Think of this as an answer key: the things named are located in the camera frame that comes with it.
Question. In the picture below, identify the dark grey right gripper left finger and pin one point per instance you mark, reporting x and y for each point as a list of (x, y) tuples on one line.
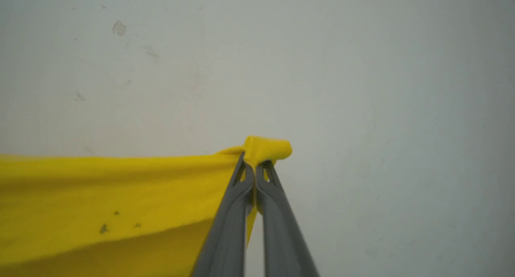
[(227, 236)]

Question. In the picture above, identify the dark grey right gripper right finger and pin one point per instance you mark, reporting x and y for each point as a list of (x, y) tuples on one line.
[(283, 241)]

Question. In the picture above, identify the yellow t-shirt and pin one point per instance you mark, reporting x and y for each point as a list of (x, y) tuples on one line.
[(100, 196)]

